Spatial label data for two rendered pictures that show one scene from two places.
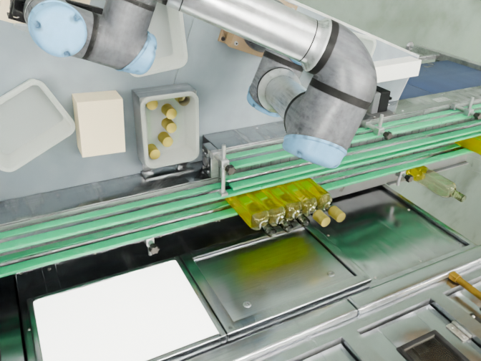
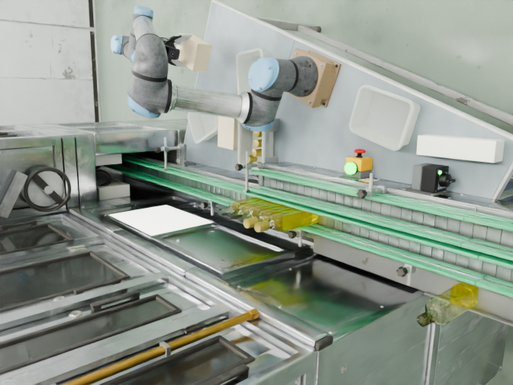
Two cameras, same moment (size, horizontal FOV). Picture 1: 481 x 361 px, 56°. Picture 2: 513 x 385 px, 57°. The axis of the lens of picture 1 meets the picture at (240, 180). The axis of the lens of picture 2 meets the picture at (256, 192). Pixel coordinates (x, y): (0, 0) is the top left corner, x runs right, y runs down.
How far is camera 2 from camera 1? 1.99 m
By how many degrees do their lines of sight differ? 72
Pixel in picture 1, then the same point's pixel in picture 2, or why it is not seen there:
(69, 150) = not seen: hidden behind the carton
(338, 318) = (173, 264)
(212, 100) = (293, 136)
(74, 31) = (114, 43)
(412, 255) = (286, 304)
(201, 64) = (288, 106)
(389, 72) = (443, 147)
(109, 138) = (227, 138)
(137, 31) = (131, 46)
